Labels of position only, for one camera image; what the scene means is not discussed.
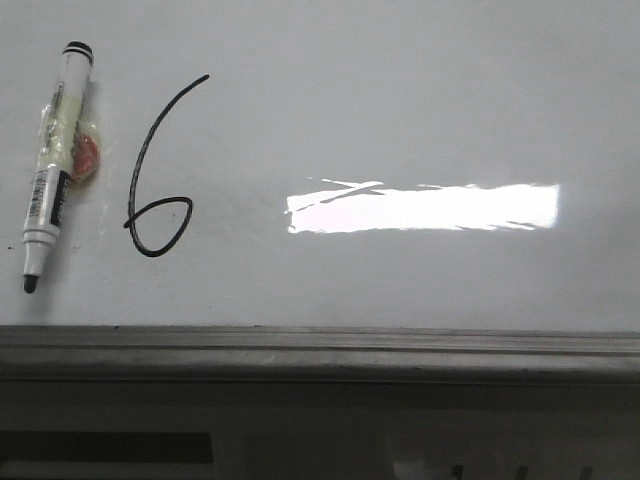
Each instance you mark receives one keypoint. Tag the white whiteboard with aluminium frame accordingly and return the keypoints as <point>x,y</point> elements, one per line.
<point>406,190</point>

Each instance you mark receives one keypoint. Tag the white black whiteboard marker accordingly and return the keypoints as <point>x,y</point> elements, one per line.
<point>54,167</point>

